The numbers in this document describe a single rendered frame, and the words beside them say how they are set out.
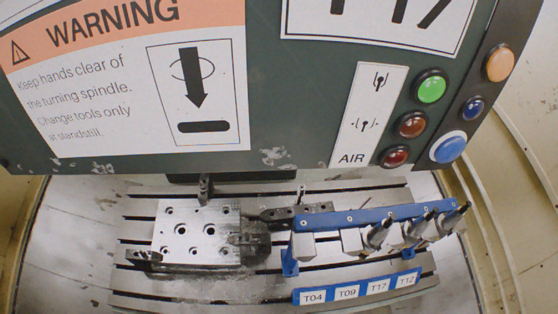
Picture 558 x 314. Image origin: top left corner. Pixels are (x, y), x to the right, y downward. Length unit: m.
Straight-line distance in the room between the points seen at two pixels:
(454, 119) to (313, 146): 0.10
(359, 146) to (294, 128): 0.05
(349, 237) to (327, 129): 0.46
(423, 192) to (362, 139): 1.15
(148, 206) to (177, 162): 0.88
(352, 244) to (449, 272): 0.70
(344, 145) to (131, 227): 0.95
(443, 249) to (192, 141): 1.16
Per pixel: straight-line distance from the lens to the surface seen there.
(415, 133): 0.18
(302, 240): 0.57
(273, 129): 0.15
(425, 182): 1.34
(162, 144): 0.17
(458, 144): 0.21
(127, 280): 0.99
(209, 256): 0.81
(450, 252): 1.23
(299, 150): 0.17
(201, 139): 0.16
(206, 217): 0.86
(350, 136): 0.17
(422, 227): 0.62
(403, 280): 0.94
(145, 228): 1.02
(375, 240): 0.58
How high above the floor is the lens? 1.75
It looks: 50 degrees down
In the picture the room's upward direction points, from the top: 4 degrees clockwise
